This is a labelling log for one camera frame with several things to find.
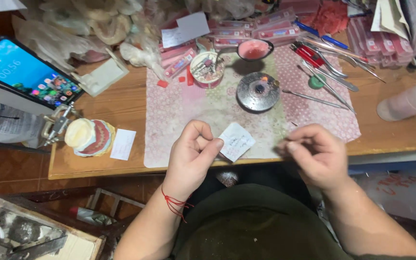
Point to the clear plastic bag red print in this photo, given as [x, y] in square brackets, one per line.
[403, 195]

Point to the person's right hand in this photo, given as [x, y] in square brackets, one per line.
[323, 159]

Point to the green round cap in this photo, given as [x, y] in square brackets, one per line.
[316, 82]

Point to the wooden frame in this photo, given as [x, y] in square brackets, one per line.
[110, 206]

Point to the long red wax piece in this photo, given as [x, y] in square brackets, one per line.
[190, 76]

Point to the white paper cards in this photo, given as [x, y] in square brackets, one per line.
[188, 29]

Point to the red wax sheets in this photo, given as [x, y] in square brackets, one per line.
[329, 16]

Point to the stack of pink tooth packets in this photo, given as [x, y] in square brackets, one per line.
[381, 45]

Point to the printed plastic bag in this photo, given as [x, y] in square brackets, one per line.
[5, 124]

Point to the translucent plastic bottle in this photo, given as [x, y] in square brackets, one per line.
[406, 103]

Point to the stained wooden box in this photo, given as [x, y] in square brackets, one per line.
[31, 231]

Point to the white box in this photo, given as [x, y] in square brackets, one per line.
[2, 97]

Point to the blue pen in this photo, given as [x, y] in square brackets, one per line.
[332, 41]

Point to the plaster denture model with wax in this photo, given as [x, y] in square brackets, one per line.
[89, 138]

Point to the heap of papers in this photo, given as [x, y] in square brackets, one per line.
[410, 18]

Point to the metal dental articulator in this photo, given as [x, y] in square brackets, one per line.
[59, 124]

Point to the person's left hand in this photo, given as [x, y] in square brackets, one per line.
[186, 162]

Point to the person's dark green shirt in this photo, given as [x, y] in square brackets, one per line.
[258, 224]

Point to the small red wax piece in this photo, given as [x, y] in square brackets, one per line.
[162, 83]
[182, 79]

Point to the pink patterned cloth mat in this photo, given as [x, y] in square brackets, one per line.
[179, 115]

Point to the black rubber mixing bowl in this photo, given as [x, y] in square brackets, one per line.
[254, 49]

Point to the metal spatula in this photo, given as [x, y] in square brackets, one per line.
[226, 50]

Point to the white paper slip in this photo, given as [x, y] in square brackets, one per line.
[123, 144]

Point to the white plaster mounting block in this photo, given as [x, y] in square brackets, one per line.
[101, 77]

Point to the black smartphone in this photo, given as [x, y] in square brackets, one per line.
[24, 70]

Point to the bunch of metal dental instruments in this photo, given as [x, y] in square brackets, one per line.
[332, 85]

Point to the round tin of burs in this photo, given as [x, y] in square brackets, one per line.
[207, 70]

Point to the heap of bagged plaster casts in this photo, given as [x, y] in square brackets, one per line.
[85, 25]

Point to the small white paper note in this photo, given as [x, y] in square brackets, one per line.
[237, 141]

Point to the pile of pink tooth cards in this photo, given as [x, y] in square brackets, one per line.
[251, 30]

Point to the round metal spirit lamp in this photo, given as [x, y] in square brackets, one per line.
[258, 92]

